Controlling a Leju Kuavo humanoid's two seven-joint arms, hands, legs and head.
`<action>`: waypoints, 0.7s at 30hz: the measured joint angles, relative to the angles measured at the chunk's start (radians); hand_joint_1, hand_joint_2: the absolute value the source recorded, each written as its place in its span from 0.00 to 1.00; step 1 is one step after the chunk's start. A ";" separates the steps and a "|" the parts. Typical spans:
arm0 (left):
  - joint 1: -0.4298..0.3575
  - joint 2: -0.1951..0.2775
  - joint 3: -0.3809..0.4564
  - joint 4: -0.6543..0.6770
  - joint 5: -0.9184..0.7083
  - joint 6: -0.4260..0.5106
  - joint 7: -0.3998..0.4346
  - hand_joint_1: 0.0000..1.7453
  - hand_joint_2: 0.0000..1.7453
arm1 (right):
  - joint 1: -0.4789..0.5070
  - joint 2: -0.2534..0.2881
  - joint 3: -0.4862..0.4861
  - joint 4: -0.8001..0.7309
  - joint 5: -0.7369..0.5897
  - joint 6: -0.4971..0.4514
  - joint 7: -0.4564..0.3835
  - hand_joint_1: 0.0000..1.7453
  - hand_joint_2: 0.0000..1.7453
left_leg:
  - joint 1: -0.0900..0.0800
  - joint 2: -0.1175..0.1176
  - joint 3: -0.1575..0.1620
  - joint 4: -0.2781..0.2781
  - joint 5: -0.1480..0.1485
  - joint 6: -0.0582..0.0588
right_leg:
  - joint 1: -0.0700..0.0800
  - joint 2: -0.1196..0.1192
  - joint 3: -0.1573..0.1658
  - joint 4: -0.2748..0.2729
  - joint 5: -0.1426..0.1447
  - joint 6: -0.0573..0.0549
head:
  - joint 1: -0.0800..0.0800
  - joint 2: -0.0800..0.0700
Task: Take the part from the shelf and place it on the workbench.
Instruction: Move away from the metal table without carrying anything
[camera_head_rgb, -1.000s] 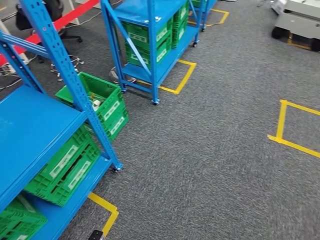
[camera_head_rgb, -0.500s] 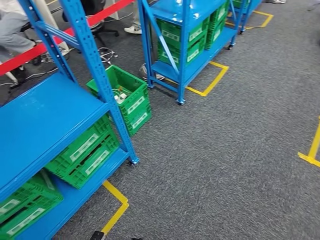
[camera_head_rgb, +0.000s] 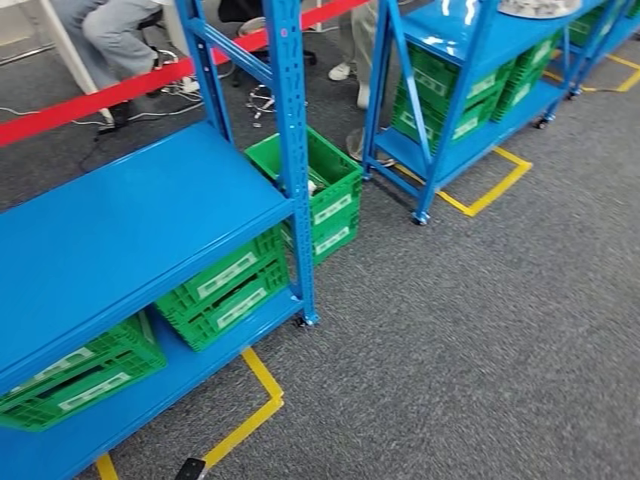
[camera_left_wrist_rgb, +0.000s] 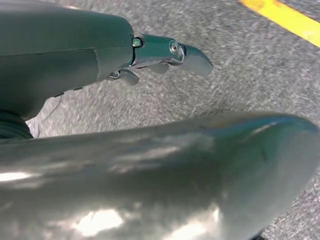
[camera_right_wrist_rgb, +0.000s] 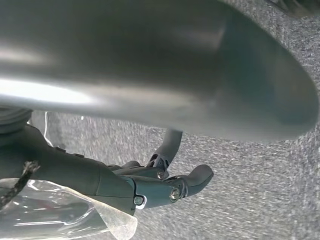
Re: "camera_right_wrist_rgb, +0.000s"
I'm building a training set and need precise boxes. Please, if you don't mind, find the black braided cable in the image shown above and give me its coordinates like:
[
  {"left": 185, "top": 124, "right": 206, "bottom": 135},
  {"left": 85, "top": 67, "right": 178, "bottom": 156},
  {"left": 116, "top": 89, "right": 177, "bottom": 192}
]
[{"left": 0, "top": 161, "right": 42, "bottom": 210}]

